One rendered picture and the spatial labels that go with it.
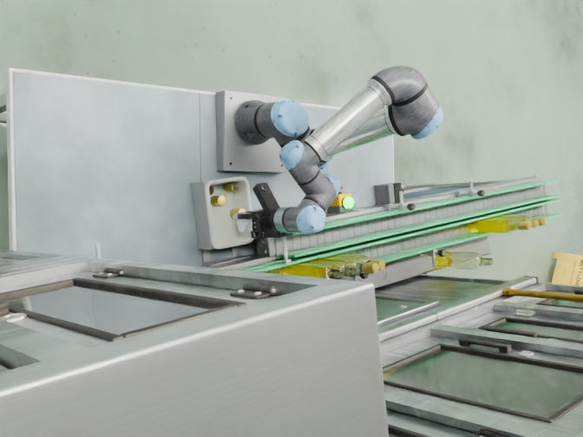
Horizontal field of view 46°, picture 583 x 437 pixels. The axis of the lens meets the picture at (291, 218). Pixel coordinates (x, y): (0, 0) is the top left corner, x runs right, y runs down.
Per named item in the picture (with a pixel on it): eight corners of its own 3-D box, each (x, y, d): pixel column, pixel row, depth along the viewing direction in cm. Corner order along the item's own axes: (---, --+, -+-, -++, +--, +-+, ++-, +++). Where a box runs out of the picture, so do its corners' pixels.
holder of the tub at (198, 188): (199, 265, 227) (213, 266, 221) (190, 182, 225) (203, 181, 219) (241, 256, 238) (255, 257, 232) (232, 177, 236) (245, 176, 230)
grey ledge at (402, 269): (324, 296, 259) (346, 298, 251) (322, 273, 258) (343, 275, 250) (471, 253, 320) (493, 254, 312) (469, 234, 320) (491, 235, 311)
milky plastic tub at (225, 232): (198, 250, 226) (213, 250, 220) (190, 182, 224) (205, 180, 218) (240, 241, 237) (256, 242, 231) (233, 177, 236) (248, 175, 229)
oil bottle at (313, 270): (280, 280, 233) (324, 283, 217) (278, 264, 232) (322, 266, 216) (293, 277, 236) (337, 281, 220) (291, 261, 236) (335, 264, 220)
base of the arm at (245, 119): (235, 98, 230) (252, 94, 222) (271, 102, 239) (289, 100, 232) (234, 143, 230) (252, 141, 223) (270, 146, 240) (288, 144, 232)
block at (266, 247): (255, 256, 234) (268, 257, 229) (252, 229, 233) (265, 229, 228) (264, 254, 236) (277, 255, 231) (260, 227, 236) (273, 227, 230)
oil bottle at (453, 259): (435, 268, 287) (488, 271, 267) (431, 255, 286) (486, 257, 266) (442, 263, 291) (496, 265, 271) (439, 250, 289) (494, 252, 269)
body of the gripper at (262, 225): (249, 238, 209) (274, 238, 200) (245, 211, 208) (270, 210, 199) (268, 234, 214) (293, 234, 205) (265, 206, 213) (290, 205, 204)
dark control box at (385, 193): (375, 204, 282) (389, 204, 276) (372, 185, 282) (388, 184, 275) (388, 202, 288) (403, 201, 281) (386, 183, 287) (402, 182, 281)
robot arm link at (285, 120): (271, 94, 227) (297, 90, 216) (292, 126, 233) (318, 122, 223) (249, 118, 222) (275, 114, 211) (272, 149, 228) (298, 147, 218)
